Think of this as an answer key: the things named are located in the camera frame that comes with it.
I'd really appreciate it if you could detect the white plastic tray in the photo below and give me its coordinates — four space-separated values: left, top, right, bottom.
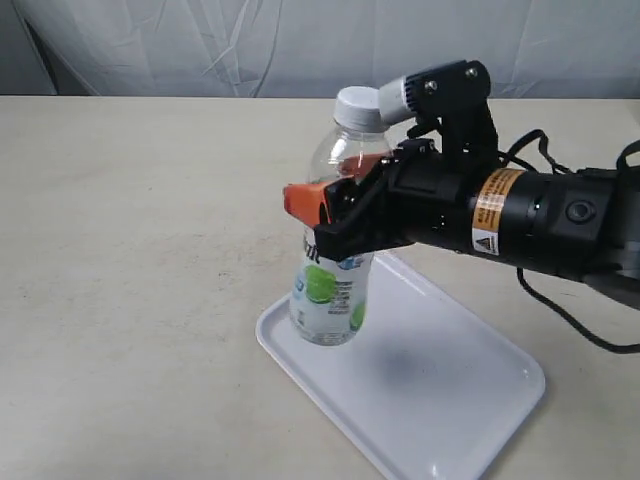
256 253 546 479

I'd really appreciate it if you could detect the black cable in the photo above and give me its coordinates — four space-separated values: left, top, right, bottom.
497 128 640 354

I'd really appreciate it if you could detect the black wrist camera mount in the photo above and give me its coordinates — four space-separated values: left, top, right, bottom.
378 60 498 160

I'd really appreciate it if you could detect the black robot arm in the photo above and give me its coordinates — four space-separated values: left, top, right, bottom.
283 139 639 308

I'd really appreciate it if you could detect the white backdrop cloth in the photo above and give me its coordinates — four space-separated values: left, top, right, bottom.
7 1 639 98

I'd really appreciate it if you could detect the clear plastic water bottle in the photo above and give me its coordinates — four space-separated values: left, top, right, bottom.
289 86 390 346

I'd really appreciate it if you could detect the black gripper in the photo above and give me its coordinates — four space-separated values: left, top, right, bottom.
283 139 481 261

